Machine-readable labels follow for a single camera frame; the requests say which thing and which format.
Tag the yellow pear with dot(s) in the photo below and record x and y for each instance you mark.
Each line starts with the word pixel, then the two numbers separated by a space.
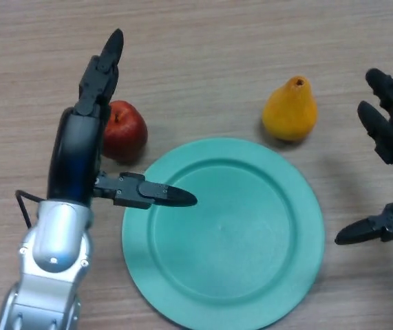
pixel 290 113

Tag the red apple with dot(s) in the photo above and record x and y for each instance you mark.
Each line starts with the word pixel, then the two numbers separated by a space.
pixel 127 134

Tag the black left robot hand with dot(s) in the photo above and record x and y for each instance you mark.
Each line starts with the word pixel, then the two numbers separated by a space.
pixel 74 154

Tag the green round plate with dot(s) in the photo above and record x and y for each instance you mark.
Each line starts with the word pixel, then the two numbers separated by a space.
pixel 237 247

